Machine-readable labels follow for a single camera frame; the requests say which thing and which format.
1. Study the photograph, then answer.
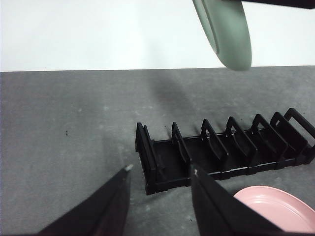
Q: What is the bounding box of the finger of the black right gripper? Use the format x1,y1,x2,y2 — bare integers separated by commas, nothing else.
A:
221,0,315,10

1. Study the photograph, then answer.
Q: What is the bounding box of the green plate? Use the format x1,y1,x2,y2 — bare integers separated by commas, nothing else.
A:
191,0,253,72

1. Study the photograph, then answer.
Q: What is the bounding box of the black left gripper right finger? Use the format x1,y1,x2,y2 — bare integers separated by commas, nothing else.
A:
189,163,291,236

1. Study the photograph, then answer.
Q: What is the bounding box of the pink plate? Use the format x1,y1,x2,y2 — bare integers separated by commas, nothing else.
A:
232,185,315,233

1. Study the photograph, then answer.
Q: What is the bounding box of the black plastic dish rack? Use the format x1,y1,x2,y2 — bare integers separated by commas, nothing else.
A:
134,107,315,196

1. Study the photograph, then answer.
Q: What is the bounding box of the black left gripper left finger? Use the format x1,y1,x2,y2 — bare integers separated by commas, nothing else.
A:
36,164,135,236

